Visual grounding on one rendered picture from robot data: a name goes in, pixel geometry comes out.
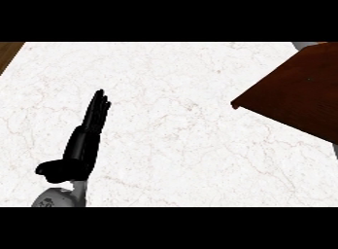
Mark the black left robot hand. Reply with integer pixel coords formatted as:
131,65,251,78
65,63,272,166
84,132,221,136
34,89,113,184

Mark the dark brown wooden tray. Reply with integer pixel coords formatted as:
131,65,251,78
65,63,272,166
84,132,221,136
229,42,338,152

